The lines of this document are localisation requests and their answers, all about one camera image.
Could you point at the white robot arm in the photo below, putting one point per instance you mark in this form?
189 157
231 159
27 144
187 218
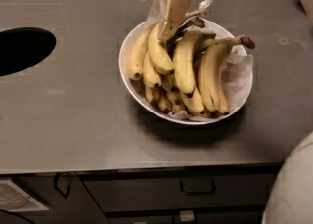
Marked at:
291 198

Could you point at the white bowl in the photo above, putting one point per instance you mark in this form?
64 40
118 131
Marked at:
136 88

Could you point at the short yellow banana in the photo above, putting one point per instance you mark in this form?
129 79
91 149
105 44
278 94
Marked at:
150 77

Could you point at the right yellow banana bunch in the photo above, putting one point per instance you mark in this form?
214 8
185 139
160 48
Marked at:
210 72

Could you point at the lower small bananas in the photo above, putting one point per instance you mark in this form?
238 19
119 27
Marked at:
169 100

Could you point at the white paper liner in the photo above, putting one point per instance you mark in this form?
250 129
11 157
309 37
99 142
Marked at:
237 77

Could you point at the dark round sink hole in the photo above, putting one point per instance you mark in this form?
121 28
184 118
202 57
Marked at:
24 47

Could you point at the grey cabinet drawer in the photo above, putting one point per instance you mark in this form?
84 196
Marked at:
117 195

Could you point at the paper sheet on cabinet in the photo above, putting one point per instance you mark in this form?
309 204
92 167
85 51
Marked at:
15 198

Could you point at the black drawer handle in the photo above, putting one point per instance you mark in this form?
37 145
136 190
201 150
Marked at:
197 187

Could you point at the black cabinet door handle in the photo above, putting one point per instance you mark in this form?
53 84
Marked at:
62 185

